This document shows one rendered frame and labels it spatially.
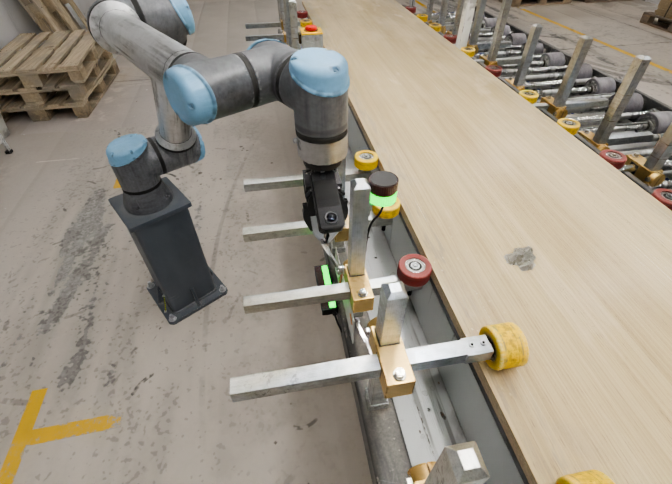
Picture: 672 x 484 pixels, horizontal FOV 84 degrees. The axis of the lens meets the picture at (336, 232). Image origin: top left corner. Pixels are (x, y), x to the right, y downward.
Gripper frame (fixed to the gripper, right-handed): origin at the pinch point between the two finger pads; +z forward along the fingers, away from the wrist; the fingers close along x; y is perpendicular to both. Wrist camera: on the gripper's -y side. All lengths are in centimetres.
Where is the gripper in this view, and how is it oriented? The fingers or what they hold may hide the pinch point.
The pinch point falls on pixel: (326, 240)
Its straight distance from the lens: 80.1
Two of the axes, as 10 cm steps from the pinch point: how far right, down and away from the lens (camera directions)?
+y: -1.8, -6.7, 7.2
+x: -9.8, 1.2, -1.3
